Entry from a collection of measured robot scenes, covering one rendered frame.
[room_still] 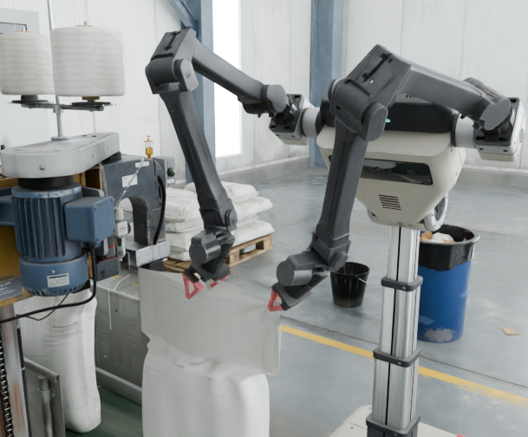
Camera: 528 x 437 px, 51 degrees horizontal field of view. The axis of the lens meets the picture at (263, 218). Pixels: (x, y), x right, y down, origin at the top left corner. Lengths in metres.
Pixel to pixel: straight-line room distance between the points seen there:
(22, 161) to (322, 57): 9.11
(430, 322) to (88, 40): 2.78
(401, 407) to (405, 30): 8.30
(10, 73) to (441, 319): 2.80
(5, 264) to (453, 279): 2.65
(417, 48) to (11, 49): 8.52
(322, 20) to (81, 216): 9.15
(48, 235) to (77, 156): 0.19
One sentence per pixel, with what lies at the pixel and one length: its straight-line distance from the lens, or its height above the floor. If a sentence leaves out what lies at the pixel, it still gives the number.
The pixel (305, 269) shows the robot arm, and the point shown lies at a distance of 1.25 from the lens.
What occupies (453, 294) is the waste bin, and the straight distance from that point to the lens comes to 3.58.
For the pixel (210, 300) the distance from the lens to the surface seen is 1.48.
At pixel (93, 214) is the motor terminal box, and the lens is 1.27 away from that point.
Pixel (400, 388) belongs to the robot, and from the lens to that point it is 1.96.
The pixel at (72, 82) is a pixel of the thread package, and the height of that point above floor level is 1.56.
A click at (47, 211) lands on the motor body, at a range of 1.31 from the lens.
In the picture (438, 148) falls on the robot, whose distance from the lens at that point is 1.49.
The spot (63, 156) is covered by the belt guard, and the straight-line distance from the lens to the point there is 1.29.
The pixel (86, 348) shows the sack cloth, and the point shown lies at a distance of 2.07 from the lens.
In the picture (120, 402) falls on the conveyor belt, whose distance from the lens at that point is 2.30.
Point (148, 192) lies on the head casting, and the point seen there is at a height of 1.23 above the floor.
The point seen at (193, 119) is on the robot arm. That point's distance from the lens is 1.32.
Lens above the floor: 1.57
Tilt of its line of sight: 14 degrees down
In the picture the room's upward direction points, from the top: straight up
